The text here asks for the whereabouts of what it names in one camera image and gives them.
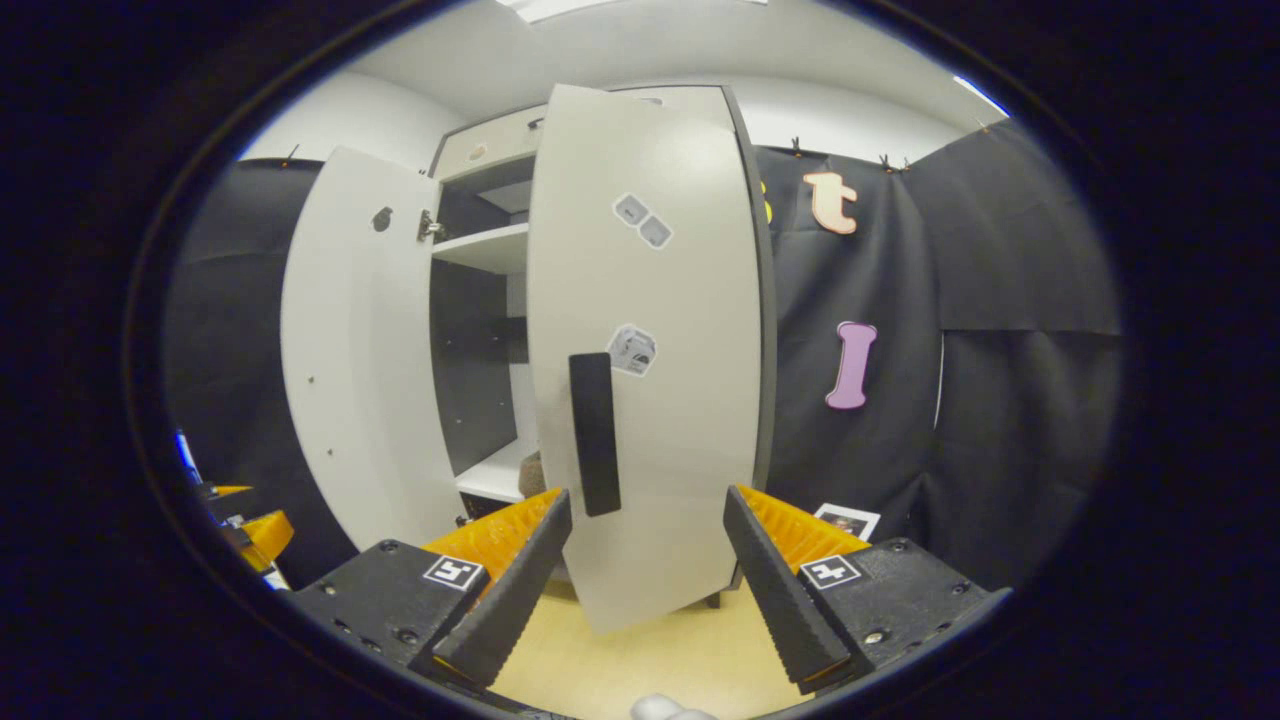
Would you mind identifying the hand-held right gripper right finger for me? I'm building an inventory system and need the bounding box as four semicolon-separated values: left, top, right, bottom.
722;485;1011;694

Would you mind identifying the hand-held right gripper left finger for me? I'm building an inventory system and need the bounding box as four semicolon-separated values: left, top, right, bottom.
290;487;574;691

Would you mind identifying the grey shoe cabinet door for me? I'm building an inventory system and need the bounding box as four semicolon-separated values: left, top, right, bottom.
280;147;466;553
527;83;766;634

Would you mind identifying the grey shoe cabinet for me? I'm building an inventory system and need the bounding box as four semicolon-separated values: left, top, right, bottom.
428;85;779;521

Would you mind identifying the grey cabinet drawer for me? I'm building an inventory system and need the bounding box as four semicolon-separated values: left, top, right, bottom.
432;100;546;183

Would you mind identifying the black backdrop cloth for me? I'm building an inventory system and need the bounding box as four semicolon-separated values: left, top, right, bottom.
165;118;1121;591

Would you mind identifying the black door handle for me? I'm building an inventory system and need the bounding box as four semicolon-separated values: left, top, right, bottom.
568;352;623;518

